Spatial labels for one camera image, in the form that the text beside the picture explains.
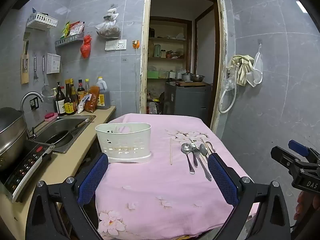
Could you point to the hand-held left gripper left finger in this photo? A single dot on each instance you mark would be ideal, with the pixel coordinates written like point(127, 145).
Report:
point(92, 177)

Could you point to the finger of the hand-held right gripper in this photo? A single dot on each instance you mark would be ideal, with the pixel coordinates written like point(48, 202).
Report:
point(281, 156)
point(297, 147)

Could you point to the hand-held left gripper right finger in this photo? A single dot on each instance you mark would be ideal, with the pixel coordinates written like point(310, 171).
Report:
point(221, 177)

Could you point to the steel spoon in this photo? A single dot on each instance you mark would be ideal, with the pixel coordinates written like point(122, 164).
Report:
point(203, 149)
point(193, 146)
point(185, 148)

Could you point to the white plastic utensil basket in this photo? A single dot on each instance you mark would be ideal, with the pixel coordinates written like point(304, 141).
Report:
point(125, 142)

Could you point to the person's right hand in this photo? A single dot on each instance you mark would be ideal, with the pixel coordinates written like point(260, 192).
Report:
point(301, 205)

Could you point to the beige kitchen counter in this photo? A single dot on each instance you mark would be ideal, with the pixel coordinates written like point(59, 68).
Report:
point(75, 162)

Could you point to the steel kitchen sink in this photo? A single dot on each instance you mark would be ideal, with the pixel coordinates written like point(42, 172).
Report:
point(62, 126)

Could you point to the pink floral tablecloth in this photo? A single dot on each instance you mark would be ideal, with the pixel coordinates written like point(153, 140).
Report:
point(162, 192)

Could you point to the black induction cooker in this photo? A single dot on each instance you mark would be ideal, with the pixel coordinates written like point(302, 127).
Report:
point(27, 165)

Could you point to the pink soap tray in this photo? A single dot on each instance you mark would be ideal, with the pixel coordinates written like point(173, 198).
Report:
point(51, 118)

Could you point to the white blue bag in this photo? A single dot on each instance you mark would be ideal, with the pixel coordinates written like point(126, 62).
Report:
point(82, 106)

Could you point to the magenta soap bar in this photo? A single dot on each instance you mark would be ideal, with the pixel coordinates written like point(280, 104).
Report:
point(50, 115)

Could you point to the dark bottle yellow label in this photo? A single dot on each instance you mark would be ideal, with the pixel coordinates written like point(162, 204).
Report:
point(69, 105)

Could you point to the orange spice packet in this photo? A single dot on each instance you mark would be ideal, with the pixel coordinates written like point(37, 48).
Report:
point(92, 100)

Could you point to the cooking oil jug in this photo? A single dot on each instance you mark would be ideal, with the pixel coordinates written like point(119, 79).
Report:
point(103, 97)

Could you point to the dark pump bottle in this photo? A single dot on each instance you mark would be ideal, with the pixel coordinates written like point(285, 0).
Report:
point(60, 102)

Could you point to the grey cabinet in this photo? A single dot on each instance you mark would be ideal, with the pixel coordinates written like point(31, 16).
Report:
point(187, 100)

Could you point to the brown bottle yellow cap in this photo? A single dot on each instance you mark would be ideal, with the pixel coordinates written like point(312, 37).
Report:
point(74, 93)

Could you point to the steel cooking pot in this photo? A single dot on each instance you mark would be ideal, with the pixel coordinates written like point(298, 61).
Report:
point(12, 145)

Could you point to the dark sauce bottle red label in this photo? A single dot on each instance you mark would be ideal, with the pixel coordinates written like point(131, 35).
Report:
point(80, 91)

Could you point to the crumpled clear plastic bag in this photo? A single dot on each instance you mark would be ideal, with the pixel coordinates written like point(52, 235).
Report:
point(227, 85)

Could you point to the small yellow green bottle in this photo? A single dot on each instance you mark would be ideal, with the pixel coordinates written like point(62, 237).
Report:
point(54, 96)

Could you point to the white mesh bag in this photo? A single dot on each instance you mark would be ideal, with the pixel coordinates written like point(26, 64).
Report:
point(260, 65)

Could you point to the clear bottle yellow cap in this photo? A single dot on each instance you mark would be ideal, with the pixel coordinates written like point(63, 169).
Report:
point(87, 86)

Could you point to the wooden cutting board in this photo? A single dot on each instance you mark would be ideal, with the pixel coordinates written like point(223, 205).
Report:
point(197, 83)

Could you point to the dark pot lid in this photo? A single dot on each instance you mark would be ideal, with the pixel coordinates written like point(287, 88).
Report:
point(11, 120)

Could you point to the steel bowl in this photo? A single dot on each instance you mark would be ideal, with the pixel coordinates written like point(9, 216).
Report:
point(197, 78)

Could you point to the chrome faucet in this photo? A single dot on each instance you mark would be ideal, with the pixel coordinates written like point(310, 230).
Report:
point(27, 96)

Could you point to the steel pot with lid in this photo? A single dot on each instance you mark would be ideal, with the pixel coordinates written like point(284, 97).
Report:
point(186, 77)

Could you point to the green box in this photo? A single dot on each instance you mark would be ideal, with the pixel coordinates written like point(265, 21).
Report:
point(153, 74)

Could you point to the steel mesh strainer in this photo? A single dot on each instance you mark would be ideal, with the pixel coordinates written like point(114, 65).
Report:
point(43, 67)

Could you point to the red plastic bag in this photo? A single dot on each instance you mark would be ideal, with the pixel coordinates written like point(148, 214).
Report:
point(86, 47)

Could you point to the white jar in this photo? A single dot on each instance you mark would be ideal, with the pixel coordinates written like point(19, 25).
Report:
point(163, 53)

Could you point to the green thermos jug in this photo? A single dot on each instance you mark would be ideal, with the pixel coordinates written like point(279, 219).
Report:
point(157, 51)

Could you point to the clear bag dried goods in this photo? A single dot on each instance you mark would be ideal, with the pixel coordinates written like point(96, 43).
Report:
point(108, 30)

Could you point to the red white seasoning packets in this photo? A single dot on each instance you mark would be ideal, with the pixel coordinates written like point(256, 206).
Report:
point(76, 28)

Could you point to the green yellow snack packet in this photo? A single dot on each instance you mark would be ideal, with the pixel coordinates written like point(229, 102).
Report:
point(65, 30)

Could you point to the wooden shelving unit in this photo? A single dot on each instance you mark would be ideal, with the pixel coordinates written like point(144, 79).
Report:
point(162, 39)

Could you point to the small white knotted bag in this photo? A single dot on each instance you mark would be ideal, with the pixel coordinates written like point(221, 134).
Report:
point(111, 13)

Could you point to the black wall socket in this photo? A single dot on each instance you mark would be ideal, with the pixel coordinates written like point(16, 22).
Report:
point(34, 103)

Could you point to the clear wall hook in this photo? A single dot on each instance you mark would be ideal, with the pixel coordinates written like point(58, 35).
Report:
point(260, 46)

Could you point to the wooden door frame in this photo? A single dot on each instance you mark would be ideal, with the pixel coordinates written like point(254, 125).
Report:
point(143, 80)

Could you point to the white wall box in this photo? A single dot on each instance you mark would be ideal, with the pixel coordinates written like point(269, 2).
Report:
point(53, 63)

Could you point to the wooden wall knife holder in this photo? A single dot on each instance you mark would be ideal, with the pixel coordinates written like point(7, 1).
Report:
point(25, 77)

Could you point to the white wall socket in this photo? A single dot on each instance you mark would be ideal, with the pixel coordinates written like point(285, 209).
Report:
point(121, 45)

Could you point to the grey wall shelf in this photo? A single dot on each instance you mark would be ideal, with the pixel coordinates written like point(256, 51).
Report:
point(70, 40)

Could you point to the orange wall hook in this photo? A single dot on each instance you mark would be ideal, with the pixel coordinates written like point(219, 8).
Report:
point(135, 44)

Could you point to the white wall basket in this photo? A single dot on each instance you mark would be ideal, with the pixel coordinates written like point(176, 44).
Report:
point(41, 21)

